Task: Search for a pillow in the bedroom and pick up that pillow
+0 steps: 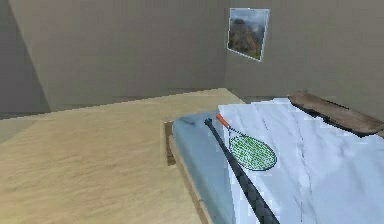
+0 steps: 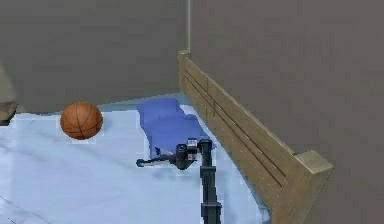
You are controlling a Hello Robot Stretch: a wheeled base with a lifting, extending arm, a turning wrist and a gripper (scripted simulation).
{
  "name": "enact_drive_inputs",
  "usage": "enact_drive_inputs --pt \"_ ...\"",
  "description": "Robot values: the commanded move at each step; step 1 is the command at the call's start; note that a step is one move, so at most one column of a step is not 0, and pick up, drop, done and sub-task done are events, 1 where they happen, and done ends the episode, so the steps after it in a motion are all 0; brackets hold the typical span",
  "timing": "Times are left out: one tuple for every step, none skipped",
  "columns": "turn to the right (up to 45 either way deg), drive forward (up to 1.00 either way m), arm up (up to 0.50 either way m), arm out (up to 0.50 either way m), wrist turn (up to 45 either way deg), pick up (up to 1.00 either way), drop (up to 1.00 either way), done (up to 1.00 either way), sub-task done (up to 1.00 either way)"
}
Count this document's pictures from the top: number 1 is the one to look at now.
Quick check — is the framed landscape picture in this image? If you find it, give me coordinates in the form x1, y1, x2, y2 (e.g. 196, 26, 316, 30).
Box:
226, 7, 271, 63

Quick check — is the green tennis racket orange handle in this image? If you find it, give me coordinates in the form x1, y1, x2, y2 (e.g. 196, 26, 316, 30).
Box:
215, 113, 278, 172

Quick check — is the bed with pale blue sheet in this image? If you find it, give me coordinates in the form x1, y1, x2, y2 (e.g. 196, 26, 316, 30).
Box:
164, 90, 384, 224

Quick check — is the black baseball bat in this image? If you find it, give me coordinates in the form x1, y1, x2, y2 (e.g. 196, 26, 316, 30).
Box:
204, 117, 281, 224

